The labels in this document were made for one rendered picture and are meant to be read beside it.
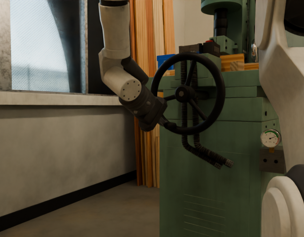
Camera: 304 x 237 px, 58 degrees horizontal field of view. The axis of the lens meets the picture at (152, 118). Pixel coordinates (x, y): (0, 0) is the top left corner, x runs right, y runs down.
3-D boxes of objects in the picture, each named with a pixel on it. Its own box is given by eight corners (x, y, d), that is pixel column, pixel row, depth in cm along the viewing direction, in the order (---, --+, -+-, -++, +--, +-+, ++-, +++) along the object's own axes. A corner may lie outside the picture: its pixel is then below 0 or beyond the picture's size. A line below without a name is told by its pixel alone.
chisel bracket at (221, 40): (208, 57, 121) (208, 37, 120) (220, 61, 132) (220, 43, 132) (225, 55, 117) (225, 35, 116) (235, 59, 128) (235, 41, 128)
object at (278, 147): (258, 171, 96) (259, 148, 95) (266, 164, 106) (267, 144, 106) (284, 174, 91) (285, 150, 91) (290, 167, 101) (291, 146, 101)
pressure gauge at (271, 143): (260, 152, 93) (260, 128, 92) (262, 151, 96) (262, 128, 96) (280, 154, 89) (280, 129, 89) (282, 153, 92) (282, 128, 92)
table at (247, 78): (128, 89, 120) (128, 75, 120) (164, 92, 145) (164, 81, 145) (277, 82, 86) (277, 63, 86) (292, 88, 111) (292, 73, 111)
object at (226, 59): (195, 76, 122) (195, 58, 121) (196, 76, 123) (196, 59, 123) (243, 73, 110) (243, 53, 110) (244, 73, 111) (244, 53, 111)
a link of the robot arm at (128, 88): (136, 117, 78) (112, 96, 69) (118, 101, 85) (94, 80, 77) (163, 87, 78) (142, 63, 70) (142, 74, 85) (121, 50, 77)
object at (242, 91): (163, 98, 122) (163, 89, 121) (185, 99, 139) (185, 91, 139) (256, 97, 99) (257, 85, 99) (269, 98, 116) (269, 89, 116)
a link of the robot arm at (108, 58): (116, 99, 74) (111, 52, 67) (101, 86, 80) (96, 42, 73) (136, 93, 77) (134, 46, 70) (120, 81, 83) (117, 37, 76)
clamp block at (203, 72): (173, 80, 107) (173, 56, 107) (188, 82, 118) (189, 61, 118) (209, 77, 99) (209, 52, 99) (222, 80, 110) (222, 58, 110)
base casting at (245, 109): (158, 118, 123) (158, 98, 123) (209, 115, 171) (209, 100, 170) (263, 122, 98) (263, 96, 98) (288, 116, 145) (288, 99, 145)
